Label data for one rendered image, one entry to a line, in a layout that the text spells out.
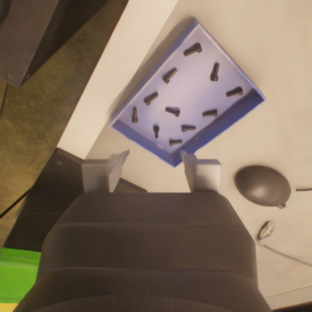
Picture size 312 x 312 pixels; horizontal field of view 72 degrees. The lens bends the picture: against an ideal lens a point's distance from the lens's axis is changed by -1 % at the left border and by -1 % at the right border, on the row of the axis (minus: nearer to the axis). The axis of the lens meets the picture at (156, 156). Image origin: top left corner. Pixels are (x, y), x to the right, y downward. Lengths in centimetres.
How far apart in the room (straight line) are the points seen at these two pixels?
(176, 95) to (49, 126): 136
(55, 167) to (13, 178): 179
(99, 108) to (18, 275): 17
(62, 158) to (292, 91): 28
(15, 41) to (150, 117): 23
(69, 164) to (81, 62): 99
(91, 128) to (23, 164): 166
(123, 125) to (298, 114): 20
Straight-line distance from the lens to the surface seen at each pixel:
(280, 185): 34
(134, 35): 22
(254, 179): 32
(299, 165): 36
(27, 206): 39
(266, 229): 47
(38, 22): 37
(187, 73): 23
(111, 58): 23
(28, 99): 150
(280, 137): 31
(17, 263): 23
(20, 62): 41
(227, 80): 24
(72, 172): 33
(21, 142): 175
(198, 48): 22
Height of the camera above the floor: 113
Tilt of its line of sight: 46 degrees down
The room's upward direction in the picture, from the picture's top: 179 degrees counter-clockwise
